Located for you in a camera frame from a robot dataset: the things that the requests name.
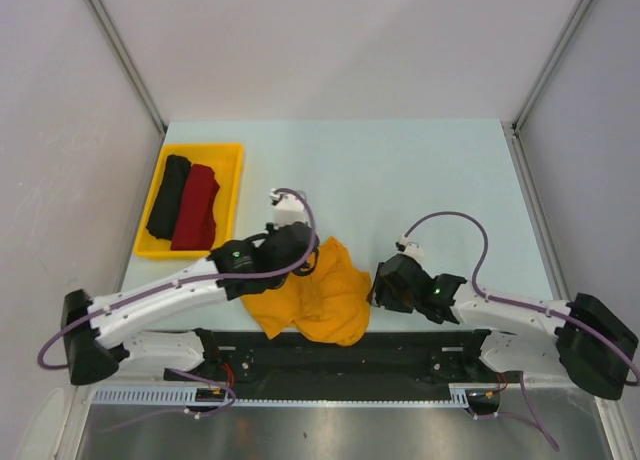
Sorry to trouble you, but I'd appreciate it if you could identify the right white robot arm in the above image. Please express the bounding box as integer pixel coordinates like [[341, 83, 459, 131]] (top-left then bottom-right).
[[367, 253, 639, 400]]

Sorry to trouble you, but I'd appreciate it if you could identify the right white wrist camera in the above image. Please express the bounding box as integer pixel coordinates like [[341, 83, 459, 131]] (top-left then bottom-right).
[[395, 236, 425, 263]]

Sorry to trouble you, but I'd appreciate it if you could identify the yellow plastic tray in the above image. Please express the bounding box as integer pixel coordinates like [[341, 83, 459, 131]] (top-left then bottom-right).
[[134, 143, 244, 260]]

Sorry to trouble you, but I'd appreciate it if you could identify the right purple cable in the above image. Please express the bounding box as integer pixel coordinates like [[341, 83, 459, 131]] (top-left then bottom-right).
[[404, 211, 640, 451]]

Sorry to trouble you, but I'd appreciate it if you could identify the purple cable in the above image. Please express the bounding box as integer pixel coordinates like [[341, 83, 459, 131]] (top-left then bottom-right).
[[404, 211, 640, 451], [38, 187, 320, 434]]

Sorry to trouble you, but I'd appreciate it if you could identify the aluminium frame post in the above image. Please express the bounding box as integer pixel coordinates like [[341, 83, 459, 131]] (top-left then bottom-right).
[[509, 0, 606, 134], [83, 0, 168, 137]]

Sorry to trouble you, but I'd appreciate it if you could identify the orange t shirt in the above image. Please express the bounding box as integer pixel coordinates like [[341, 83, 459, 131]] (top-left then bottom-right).
[[242, 237, 371, 347]]

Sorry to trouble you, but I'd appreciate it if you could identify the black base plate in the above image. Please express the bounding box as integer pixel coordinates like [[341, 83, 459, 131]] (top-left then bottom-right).
[[190, 330, 521, 402]]

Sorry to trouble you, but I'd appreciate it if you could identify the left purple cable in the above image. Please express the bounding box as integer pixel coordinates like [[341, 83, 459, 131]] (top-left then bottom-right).
[[38, 187, 320, 434]]

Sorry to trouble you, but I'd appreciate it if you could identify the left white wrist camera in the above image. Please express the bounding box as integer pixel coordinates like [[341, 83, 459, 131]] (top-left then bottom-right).
[[269, 189, 308, 228]]

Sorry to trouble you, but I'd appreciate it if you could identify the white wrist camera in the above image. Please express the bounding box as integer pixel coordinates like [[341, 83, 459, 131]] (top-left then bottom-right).
[[269, 189, 308, 228], [395, 236, 425, 263]]

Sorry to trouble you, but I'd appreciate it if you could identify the red rolled t shirt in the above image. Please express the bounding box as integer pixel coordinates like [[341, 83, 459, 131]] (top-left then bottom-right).
[[170, 164, 220, 251]]

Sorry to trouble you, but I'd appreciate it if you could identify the left aluminium frame post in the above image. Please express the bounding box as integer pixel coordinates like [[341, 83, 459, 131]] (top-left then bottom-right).
[[83, 0, 168, 137]]

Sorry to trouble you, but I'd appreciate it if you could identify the white slotted cable duct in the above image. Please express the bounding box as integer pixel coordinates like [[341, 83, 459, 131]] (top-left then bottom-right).
[[91, 385, 469, 409]]

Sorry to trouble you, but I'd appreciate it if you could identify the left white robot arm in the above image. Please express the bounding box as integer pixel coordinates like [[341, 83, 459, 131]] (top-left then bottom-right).
[[61, 222, 319, 386]]

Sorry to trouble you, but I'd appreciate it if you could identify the black rolled t shirt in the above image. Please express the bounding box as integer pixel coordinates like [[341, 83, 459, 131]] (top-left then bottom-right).
[[146, 154, 191, 240]]

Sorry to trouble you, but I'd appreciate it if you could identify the right aluminium frame post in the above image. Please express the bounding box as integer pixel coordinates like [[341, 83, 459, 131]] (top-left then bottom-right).
[[509, 0, 606, 134]]

